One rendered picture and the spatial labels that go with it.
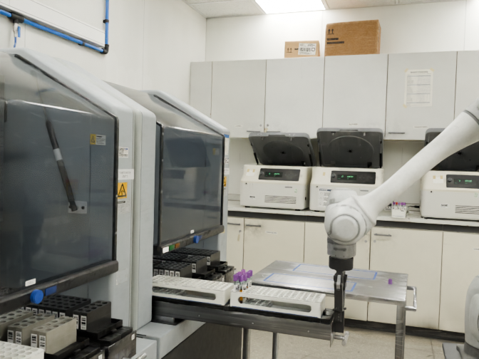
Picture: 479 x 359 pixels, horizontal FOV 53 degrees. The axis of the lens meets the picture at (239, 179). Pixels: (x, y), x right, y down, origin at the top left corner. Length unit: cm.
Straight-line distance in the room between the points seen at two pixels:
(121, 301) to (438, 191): 279
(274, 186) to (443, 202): 129
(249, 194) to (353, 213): 274
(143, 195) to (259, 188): 248
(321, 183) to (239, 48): 168
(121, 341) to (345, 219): 67
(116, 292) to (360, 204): 74
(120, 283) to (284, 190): 258
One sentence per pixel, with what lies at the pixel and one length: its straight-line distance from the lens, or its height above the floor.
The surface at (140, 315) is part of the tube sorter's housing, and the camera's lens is 163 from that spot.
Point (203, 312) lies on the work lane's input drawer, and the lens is 163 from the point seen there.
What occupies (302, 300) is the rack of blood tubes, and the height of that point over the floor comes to 86.
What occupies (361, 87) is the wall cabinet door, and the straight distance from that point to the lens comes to 414.
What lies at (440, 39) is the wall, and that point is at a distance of 456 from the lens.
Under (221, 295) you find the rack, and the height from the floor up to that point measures 85.
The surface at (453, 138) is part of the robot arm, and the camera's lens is 152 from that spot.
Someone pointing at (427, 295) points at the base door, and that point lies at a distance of 392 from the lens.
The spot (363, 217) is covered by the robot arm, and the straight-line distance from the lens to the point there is 132.
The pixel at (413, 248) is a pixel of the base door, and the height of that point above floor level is 67.
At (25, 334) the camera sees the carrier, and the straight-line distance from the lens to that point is 129.
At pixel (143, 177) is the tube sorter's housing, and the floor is 123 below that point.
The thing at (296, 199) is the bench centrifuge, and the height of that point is 100.
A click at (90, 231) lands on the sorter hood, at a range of 131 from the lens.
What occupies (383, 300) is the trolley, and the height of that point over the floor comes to 81.
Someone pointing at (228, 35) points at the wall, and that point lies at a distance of 487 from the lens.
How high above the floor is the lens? 129
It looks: 2 degrees down
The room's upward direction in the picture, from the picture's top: 2 degrees clockwise
